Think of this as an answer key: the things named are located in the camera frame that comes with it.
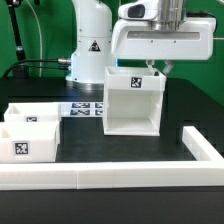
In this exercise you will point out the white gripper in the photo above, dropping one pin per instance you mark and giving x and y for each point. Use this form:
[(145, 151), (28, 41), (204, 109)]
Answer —
[(136, 40)]

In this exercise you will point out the white drawer cabinet frame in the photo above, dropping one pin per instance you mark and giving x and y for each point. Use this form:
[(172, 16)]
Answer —
[(132, 101)]

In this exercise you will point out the white drawer box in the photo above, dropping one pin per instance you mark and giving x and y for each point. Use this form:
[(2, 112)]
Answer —
[(28, 142), (33, 112)]

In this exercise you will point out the white front drawer box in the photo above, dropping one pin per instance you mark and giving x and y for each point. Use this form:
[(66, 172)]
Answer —
[(28, 142)]

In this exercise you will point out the white marker tag plate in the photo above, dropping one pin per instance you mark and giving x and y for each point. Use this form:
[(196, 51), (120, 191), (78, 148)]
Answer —
[(81, 109)]

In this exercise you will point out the white L-shaped fence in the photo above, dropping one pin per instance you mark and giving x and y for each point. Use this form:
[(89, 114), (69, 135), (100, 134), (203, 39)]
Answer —
[(207, 169)]

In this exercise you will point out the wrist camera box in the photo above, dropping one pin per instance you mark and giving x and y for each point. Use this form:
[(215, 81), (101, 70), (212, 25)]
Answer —
[(139, 10)]

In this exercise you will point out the black camera stand pole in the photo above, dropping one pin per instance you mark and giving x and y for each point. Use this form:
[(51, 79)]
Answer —
[(19, 69)]

